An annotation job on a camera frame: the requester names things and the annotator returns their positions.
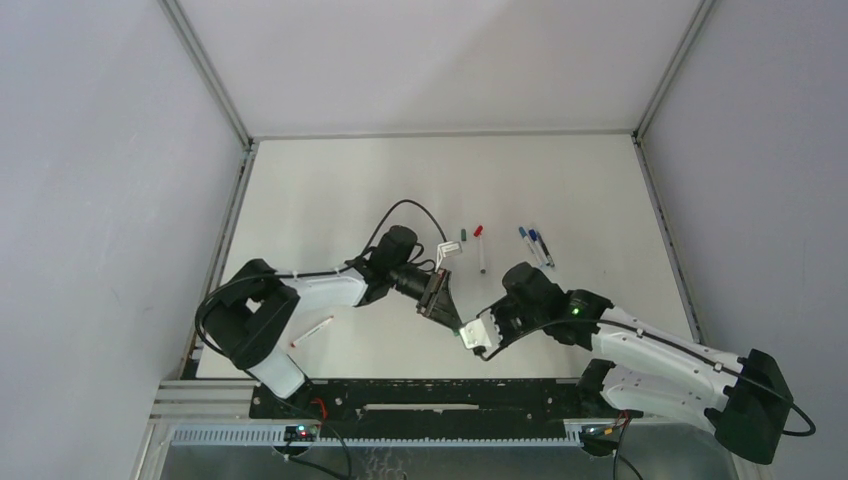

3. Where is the white marker red tip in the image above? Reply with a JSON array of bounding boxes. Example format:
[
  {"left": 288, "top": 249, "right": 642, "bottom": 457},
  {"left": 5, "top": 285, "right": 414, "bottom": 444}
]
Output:
[{"left": 289, "top": 316, "right": 334, "bottom": 348}]

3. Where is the white marker green end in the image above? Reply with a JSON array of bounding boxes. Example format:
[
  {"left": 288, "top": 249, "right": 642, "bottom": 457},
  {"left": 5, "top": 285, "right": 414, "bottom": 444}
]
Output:
[{"left": 476, "top": 235, "right": 487, "bottom": 274}]

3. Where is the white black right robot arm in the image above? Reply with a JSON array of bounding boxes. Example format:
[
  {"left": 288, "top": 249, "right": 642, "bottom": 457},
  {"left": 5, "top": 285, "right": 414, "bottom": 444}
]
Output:
[{"left": 478, "top": 262, "right": 794, "bottom": 465}]

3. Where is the black thin pen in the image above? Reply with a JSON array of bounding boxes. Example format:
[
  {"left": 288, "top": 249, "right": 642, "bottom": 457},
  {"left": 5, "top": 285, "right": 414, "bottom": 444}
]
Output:
[{"left": 534, "top": 229, "right": 556, "bottom": 268}]

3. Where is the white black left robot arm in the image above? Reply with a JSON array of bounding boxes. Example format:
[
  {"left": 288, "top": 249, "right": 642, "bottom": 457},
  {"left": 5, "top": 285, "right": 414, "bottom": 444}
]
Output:
[{"left": 194, "top": 225, "right": 463, "bottom": 400}]

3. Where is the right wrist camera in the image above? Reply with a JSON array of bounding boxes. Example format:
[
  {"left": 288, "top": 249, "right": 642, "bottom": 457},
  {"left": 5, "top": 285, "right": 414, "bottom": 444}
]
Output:
[{"left": 458, "top": 312, "right": 501, "bottom": 352}]

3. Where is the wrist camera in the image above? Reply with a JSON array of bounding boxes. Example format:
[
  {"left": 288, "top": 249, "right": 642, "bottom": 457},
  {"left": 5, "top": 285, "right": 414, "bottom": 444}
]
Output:
[
  {"left": 458, "top": 312, "right": 501, "bottom": 352},
  {"left": 435, "top": 241, "right": 463, "bottom": 269}
]

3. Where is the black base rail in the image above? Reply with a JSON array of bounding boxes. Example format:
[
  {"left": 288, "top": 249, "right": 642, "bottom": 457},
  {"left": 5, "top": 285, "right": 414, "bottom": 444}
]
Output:
[{"left": 249, "top": 378, "right": 619, "bottom": 441}]

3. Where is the aluminium frame rail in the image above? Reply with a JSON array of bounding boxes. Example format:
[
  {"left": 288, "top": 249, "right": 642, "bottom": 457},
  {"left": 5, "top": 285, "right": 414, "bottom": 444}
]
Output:
[{"left": 150, "top": 379, "right": 256, "bottom": 422}]

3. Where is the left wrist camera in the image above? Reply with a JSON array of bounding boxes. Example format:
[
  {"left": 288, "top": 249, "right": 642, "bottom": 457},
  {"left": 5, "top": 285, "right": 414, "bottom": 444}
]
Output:
[{"left": 435, "top": 241, "right": 463, "bottom": 269}]

